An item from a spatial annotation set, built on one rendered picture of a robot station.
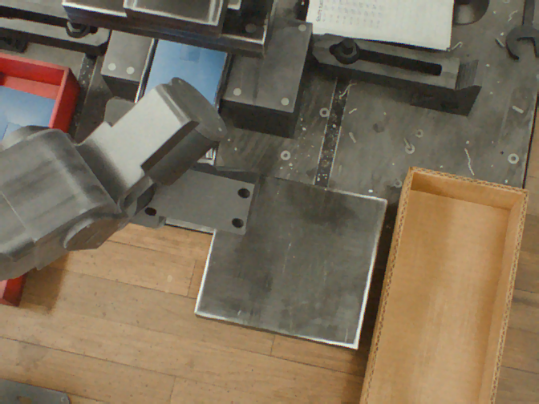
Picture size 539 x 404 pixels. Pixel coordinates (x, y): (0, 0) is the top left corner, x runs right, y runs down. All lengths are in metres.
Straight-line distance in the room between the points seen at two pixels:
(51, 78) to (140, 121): 0.42
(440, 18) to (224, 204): 0.41
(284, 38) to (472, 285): 0.32
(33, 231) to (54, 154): 0.06
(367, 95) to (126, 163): 0.45
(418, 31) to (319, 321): 0.32
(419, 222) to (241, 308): 0.21
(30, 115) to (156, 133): 0.44
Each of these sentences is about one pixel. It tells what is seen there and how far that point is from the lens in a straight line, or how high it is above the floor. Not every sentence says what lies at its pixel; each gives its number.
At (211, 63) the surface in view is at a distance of 1.03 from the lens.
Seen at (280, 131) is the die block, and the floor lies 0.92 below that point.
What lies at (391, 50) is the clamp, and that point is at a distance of 1.05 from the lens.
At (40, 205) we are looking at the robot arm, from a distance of 0.67.
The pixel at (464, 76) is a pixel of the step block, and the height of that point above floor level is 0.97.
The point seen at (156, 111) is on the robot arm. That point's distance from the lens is 0.70.
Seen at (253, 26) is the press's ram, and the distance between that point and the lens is 0.87.
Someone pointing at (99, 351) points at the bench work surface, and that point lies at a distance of 1.06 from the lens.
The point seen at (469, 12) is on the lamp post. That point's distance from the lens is 1.15.
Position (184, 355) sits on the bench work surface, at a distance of 1.05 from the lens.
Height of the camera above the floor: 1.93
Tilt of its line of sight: 75 degrees down
